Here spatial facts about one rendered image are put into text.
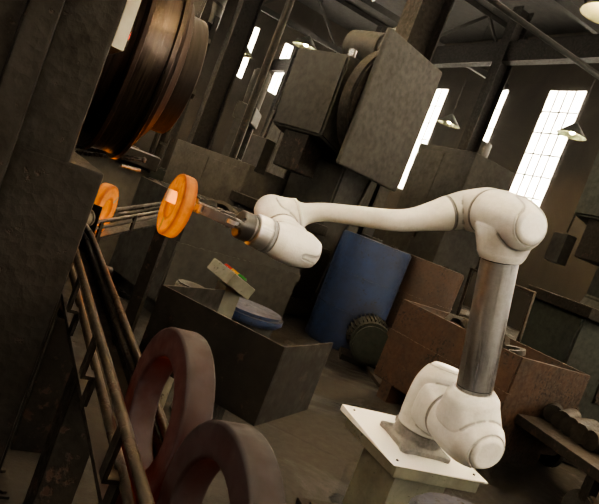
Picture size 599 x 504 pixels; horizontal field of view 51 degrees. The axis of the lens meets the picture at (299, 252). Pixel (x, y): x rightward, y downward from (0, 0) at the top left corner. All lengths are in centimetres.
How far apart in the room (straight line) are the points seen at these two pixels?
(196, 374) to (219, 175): 506
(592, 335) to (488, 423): 440
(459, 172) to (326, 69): 184
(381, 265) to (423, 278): 44
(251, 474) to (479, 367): 134
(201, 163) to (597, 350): 394
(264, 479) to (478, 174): 593
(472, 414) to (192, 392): 126
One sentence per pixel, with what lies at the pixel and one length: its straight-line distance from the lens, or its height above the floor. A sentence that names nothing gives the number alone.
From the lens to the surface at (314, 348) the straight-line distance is 111.
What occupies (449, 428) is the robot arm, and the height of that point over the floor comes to 51.
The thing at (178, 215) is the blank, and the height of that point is 81.
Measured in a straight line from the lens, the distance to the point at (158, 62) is 133.
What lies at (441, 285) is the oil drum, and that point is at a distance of 511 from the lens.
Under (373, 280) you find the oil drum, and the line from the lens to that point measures 480.
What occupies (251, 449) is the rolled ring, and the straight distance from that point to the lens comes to 52.
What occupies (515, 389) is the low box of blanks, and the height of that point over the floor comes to 45.
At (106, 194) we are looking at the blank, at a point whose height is 75.
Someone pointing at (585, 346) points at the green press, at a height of 68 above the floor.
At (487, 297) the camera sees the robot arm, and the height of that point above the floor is 89.
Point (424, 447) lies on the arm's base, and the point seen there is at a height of 39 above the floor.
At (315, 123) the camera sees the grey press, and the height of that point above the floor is 158.
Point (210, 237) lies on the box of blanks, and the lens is 376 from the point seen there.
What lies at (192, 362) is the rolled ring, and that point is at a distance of 64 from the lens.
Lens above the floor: 94
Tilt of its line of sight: 4 degrees down
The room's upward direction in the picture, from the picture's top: 21 degrees clockwise
